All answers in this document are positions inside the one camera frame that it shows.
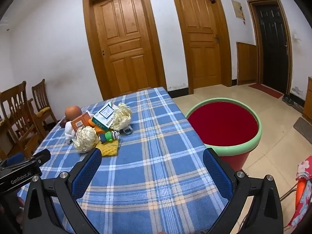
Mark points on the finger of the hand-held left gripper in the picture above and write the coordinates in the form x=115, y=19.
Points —
x=15, y=159
x=42, y=156

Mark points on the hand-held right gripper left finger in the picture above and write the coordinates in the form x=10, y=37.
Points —
x=89, y=168

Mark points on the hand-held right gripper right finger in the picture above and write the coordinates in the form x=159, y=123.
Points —
x=215, y=170

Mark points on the yellow knitted cloth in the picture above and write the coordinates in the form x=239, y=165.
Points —
x=108, y=150

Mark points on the orange snack packet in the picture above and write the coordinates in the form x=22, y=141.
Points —
x=97, y=128

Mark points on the red bin with green rim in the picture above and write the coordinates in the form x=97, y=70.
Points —
x=224, y=126

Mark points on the orange cardboard box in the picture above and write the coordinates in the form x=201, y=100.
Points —
x=80, y=123

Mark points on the grey carabiner clip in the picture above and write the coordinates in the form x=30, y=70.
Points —
x=127, y=131

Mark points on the white teal medicine box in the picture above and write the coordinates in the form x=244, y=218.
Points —
x=103, y=115

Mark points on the red date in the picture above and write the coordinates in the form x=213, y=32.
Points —
x=63, y=123

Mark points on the yellow seat cushion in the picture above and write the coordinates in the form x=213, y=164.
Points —
x=43, y=112

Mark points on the blue plaid tablecloth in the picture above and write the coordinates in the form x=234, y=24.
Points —
x=146, y=163

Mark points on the wooden chair with cushion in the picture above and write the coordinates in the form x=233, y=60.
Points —
x=39, y=92

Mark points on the red floral cloth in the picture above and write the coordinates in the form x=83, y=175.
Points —
x=303, y=199

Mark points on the red doormat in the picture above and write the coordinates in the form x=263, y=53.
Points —
x=265, y=90

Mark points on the grey floor mat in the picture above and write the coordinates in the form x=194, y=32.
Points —
x=303, y=128

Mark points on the dark shoe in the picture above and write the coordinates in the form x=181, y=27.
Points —
x=287, y=99
x=297, y=107

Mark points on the wooden side cabinet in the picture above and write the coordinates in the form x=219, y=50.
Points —
x=308, y=100

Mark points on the wooden door with round lock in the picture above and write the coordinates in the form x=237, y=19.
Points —
x=124, y=41

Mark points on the black entrance door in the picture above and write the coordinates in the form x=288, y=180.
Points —
x=273, y=48

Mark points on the low wooden wall cabinet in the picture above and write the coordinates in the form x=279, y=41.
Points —
x=246, y=63

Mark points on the white light switch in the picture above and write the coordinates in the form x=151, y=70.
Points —
x=296, y=37

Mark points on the beige wall panel box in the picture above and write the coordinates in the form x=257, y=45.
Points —
x=236, y=9

